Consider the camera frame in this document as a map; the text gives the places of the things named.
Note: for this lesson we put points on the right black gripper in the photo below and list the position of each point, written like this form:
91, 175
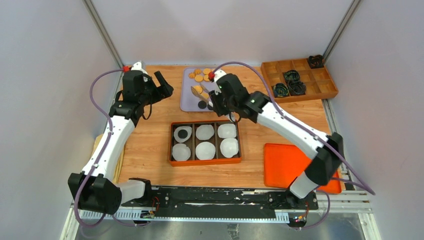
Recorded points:
214, 97

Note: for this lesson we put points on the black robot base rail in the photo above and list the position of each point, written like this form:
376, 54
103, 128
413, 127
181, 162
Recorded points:
189, 202

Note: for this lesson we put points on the black rolled fabric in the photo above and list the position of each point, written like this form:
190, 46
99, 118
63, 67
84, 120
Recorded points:
296, 88
280, 90
291, 75
316, 61

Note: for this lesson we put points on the wooden divided organizer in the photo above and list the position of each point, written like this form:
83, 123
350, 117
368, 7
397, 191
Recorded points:
320, 85

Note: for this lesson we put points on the orange box lid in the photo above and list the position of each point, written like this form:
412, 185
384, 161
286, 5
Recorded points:
282, 163

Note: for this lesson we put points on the orange compartment box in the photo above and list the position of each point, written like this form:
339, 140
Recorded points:
193, 142

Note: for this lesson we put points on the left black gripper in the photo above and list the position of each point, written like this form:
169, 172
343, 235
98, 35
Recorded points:
164, 91

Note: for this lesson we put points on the metal tongs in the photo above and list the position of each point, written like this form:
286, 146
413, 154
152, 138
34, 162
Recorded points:
211, 107

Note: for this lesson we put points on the lavender cookie tray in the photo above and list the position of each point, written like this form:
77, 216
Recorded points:
189, 102

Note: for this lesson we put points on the black sandwich cookie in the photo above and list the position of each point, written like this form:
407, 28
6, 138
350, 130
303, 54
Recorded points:
182, 134
202, 104

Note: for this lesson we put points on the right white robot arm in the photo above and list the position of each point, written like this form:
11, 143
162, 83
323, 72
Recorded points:
325, 151

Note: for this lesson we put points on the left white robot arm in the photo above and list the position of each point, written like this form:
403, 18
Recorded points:
93, 188

